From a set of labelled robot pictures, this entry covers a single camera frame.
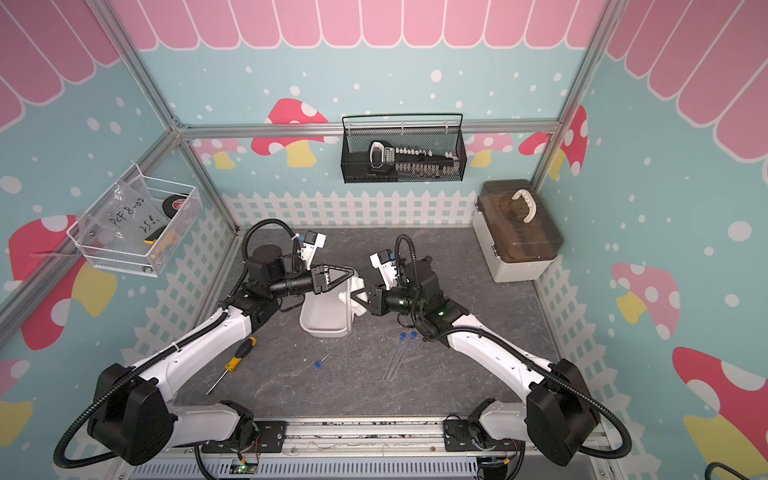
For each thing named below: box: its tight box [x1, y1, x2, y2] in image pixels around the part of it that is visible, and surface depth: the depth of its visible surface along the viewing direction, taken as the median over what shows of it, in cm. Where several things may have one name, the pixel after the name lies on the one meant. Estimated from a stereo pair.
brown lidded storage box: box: [473, 179, 564, 283], surface depth 101 cm
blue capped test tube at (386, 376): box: [382, 332, 407, 382], surface depth 89 cm
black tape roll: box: [162, 194, 187, 219], surface depth 81 cm
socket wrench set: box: [368, 140, 461, 176], surface depth 91 cm
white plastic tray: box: [299, 277, 354, 338], surface depth 91 cm
